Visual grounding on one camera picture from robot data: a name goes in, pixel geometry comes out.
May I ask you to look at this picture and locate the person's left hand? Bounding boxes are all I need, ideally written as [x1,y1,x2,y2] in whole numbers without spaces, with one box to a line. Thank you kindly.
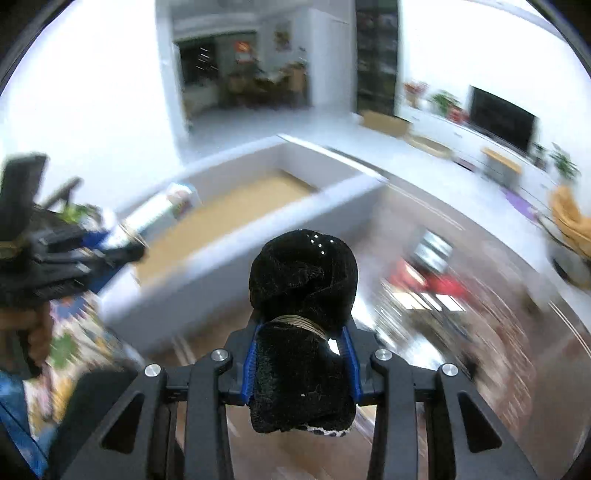
[0,302,52,377]

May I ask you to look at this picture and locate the red snack packet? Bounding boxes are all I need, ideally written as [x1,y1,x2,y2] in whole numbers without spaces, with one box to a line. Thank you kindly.
[388,258,467,301]

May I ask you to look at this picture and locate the black television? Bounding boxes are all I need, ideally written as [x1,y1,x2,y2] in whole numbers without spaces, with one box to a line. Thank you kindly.
[466,85,539,155]

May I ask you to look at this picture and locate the printed blanket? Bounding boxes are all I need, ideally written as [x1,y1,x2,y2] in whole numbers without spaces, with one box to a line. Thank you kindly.
[28,295,139,462]

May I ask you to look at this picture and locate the yellow lounge chair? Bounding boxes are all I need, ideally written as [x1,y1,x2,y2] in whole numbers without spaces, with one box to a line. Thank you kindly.
[545,185,591,282]

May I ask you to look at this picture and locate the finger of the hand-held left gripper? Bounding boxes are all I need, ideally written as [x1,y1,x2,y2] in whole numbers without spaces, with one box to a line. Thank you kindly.
[69,246,149,296]
[39,225,116,254]

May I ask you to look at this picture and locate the round woven mat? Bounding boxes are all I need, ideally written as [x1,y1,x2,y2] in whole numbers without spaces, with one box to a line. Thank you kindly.
[409,134,455,160]

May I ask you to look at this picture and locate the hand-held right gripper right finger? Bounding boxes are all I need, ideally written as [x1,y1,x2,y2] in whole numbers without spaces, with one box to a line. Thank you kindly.
[339,318,539,480]

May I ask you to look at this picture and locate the black fabric bundle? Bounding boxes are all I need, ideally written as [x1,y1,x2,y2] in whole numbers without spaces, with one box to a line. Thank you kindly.
[248,228,361,437]

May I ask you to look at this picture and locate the pale flat packet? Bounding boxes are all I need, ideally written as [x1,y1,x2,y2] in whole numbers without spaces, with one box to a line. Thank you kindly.
[392,291,467,315]

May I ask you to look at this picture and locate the purple mat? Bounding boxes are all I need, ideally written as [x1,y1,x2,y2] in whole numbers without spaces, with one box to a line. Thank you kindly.
[501,189,541,220]

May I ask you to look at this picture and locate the wooden dining furniture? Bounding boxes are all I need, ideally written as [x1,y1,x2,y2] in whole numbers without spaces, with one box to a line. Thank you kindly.
[228,60,309,107]

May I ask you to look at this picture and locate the black box white pictures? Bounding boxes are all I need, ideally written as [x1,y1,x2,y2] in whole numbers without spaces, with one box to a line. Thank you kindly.
[411,231,455,273]

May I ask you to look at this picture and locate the white storage box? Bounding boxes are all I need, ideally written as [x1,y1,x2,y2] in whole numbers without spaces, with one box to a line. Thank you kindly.
[99,134,389,356]

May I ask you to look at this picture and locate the wooden bench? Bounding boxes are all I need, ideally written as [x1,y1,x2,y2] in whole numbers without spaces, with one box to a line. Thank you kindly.
[480,147,522,188]

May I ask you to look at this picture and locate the dark display cabinet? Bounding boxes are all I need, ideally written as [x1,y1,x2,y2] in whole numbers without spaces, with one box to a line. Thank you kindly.
[355,0,400,116]

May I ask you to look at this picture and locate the red flower plant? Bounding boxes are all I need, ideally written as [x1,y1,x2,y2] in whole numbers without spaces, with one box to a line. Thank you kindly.
[404,80,428,109]

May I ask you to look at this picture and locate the brown fish-patterned desktop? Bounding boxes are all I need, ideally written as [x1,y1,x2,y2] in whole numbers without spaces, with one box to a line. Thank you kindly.
[171,182,585,480]

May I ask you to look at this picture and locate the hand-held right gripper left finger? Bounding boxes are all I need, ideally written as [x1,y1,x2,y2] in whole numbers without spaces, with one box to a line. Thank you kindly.
[60,318,264,480]

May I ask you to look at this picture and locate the white television cabinet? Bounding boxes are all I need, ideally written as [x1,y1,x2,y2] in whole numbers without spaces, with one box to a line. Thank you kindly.
[399,104,573,204]

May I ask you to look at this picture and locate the cardboard box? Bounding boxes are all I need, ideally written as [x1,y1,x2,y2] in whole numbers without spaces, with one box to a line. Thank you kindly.
[360,110,411,138]

